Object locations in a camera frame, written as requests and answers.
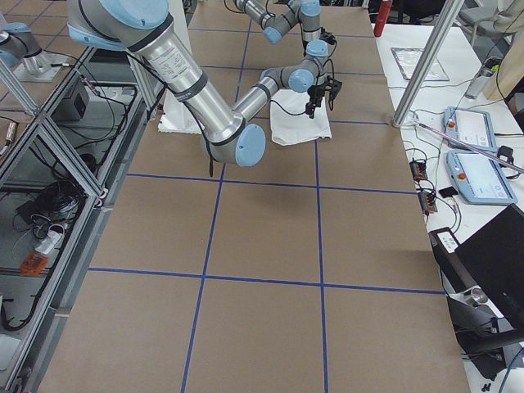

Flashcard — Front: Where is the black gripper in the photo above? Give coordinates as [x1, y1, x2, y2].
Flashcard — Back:
[305, 78, 342, 119]
[301, 27, 337, 46]

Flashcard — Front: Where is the white long-sleeve printed shirt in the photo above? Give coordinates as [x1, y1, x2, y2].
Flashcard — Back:
[270, 89, 332, 146]

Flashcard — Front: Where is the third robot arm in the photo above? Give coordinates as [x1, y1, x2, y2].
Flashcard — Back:
[1, 23, 337, 76]

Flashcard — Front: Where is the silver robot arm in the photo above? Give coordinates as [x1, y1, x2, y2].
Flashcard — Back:
[67, 0, 341, 167]
[233, 0, 336, 48]

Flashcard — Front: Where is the red bottle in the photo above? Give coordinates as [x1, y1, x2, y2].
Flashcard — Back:
[373, 0, 393, 38]

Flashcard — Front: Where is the silver foil tray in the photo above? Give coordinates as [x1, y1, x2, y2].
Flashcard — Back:
[390, 47, 449, 82]

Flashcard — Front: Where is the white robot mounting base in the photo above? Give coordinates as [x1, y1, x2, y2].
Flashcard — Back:
[158, 0, 201, 134]

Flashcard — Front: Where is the grey water bottle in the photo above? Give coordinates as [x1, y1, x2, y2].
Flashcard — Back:
[464, 68, 494, 99]

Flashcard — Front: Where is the upper teach pendant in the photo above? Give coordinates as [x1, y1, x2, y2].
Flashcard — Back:
[443, 106, 498, 152]

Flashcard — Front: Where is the teach pendant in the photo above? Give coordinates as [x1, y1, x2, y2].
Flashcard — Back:
[446, 150, 518, 206]
[443, 106, 498, 152]

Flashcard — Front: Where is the lower teach pendant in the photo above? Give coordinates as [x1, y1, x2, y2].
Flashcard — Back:
[446, 150, 518, 206]

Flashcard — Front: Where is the black laptop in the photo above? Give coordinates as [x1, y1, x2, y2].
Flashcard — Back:
[429, 204, 523, 328]

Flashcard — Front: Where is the orange device on floor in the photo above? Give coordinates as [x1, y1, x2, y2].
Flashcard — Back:
[20, 252, 48, 276]

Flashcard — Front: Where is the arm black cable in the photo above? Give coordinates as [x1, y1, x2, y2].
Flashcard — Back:
[206, 56, 337, 178]

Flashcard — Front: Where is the aluminium frame post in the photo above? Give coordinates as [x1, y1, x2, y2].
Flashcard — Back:
[391, 0, 464, 127]

